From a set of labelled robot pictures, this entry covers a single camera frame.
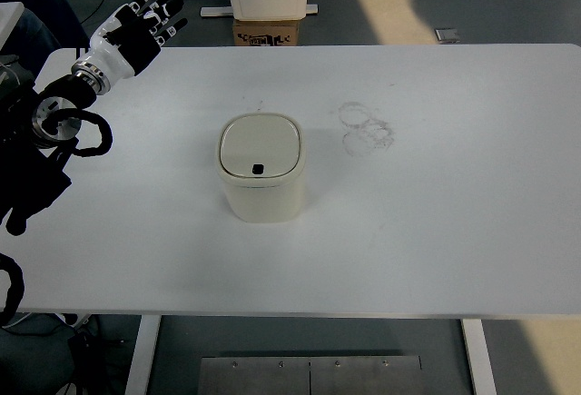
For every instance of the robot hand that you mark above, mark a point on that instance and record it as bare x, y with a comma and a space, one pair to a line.
109, 56

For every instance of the cream lidded trash bin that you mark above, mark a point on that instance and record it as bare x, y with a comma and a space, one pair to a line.
263, 195

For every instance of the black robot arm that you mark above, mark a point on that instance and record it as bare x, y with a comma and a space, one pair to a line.
27, 177

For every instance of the white side table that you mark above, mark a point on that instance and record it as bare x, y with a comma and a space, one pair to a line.
9, 18

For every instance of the white base bar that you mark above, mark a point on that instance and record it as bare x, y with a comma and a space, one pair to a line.
213, 11

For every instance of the printed brown cardboard box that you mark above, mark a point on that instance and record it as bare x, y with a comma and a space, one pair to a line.
265, 34

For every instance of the white table leg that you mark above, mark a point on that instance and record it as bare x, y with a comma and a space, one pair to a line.
143, 358
479, 358

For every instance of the grey floor socket plate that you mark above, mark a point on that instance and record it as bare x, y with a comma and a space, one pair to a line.
447, 35

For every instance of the grey metal plate with screws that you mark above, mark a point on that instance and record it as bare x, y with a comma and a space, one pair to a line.
272, 377

